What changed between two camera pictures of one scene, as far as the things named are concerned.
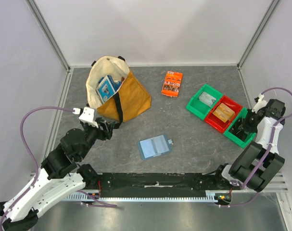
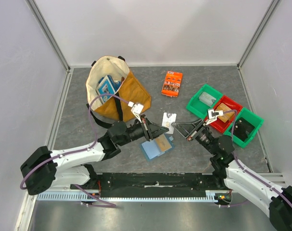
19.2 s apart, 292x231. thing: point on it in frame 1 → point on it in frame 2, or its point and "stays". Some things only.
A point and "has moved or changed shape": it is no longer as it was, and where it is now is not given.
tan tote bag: [111, 89] stays
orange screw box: [171, 83] stays
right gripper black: [247, 123] → [194, 132]
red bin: [213, 121] stays
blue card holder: [155, 147] has moved or changed shape
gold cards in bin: [223, 112] stays
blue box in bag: [107, 86] stays
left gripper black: [107, 133] → [150, 130]
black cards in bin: [238, 133] stays
